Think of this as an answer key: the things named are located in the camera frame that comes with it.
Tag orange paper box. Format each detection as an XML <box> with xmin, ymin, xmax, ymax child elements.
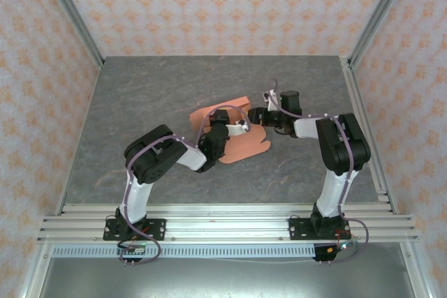
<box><xmin>188</xmin><ymin>95</ymin><xmax>272</xmax><ymax>165</ymax></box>

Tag wide aluminium table side rail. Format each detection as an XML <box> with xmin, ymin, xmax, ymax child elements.
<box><xmin>340</xmin><ymin>57</ymin><xmax>399</xmax><ymax>215</ymax></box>

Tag aluminium mounting rail beam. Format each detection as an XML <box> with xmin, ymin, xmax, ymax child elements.
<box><xmin>36</xmin><ymin>203</ymin><xmax>420</xmax><ymax>243</ymax></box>

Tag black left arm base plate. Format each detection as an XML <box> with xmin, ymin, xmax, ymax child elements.
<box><xmin>103</xmin><ymin>218</ymin><xmax>167</xmax><ymax>241</ymax></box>

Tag slotted grey cable duct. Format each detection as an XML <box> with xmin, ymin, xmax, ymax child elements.
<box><xmin>52</xmin><ymin>244</ymin><xmax>317</xmax><ymax>259</ymax></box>

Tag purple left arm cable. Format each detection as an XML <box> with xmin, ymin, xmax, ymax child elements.
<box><xmin>118</xmin><ymin>104</ymin><xmax>251</xmax><ymax>267</ymax></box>

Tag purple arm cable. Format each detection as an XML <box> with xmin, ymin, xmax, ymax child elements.
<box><xmin>118</xmin><ymin>104</ymin><xmax>251</xmax><ymax>267</ymax></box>
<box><xmin>267</xmin><ymin>79</ymin><xmax>370</xmax><ymax>266</ymax></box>

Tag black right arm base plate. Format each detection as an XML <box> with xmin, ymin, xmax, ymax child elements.
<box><xmin>288</xmin><ymin>217</ymin><xmax>351</xmax><ymax>241</ymax></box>

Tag aluminium frame post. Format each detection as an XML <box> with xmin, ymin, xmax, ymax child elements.
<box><xmin>36</xmin><ymin>0</ymin><xmax>105</xmax><ymax>68</ymax></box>
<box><xmin>347</xmin><ymin>0</ymin><xmax>418</xmax><ymax>68</ymax></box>

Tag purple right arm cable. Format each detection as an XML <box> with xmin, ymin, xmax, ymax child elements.
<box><xmin>267</xmin><ymin>79</ymin><xmax>370</xmax><ymax>266</ymax></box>

